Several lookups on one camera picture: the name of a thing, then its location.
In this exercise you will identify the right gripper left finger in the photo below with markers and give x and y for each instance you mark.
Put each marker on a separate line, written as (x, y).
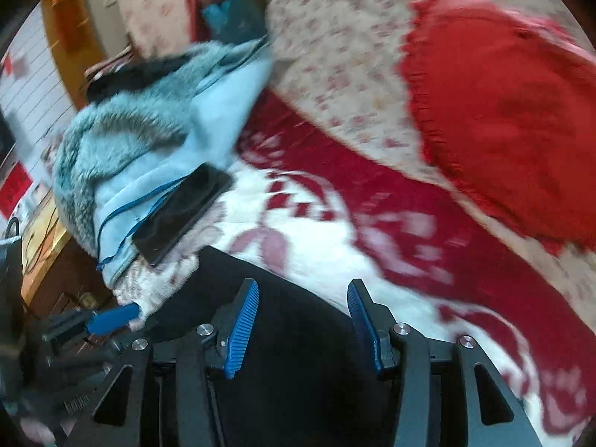
(235, 323)

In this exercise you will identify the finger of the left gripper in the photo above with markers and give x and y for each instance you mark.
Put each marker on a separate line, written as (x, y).
(105, 323)

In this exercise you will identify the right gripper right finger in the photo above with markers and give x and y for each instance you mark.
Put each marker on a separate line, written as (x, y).
(373, 323)

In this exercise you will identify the black pants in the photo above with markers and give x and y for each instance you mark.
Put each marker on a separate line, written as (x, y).
(305, 380)

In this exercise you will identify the black smartphone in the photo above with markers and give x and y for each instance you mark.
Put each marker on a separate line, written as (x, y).
(175, 215)

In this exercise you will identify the red and white blanket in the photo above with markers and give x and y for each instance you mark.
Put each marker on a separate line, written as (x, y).
(309, 209)

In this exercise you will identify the light blue fleece jacket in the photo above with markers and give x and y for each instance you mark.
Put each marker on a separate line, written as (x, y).
(120, 158)

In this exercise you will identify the red heart-shaped pillow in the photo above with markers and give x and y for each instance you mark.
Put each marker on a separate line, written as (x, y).
(505, 105)

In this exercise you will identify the floral beige quilt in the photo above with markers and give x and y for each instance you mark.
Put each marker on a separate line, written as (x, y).
(335, 67)

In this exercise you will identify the teal bag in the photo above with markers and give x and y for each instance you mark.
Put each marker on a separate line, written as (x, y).
(235, 21)

